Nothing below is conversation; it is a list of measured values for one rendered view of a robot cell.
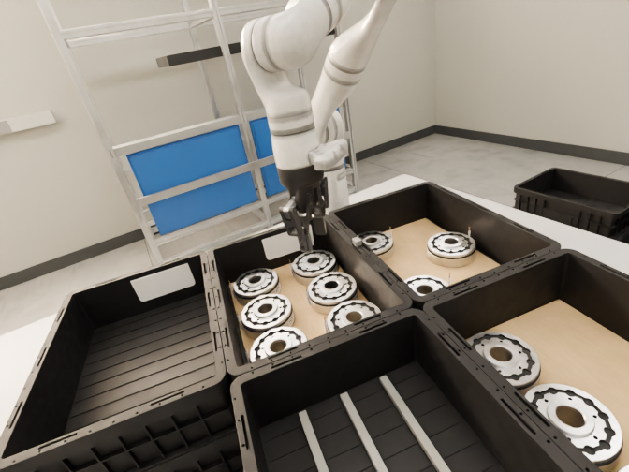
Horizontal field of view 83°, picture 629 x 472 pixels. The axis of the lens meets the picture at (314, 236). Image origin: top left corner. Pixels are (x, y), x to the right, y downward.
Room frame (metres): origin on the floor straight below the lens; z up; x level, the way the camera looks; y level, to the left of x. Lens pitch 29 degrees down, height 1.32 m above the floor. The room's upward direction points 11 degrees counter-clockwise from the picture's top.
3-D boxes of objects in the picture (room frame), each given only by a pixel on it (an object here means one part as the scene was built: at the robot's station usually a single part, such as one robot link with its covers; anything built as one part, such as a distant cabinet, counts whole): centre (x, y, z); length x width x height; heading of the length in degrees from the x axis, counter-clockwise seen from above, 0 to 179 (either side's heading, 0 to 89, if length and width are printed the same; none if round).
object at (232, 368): (0.58, 0.06, 0.92); 0.40 x 0.30 x 0.02; 14
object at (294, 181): (0.57, 0.00, 1.10); 0.08 x 0.08 x 0.09
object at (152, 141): (2.54, 0.34, 0.91); 1.70 x 0.10 x 0.05; 115
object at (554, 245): (0.65, -0.23, 0.92); 0.40 x 0.30 x 0.02; 14
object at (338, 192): (1.03, -0.08, 0.89); 0.09 x 0.09 x 0.17; 24
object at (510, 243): (0.65, -0.23, 0.87); 0.40 x 0.30 x 0.11; 14
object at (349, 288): (0.59, -0.02, 0.86); 0.10 x 0.10 x 0.01
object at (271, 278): (0.67, 0.15, 0.86); 0.10 x 0.10 x 0.01
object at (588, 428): (0.25, -0.27, 0.86); 0.05 x 0.05 x 0.01
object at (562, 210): (1.28, -1.12, 0.37); 0.40 x 0.30 x 0.45; 25
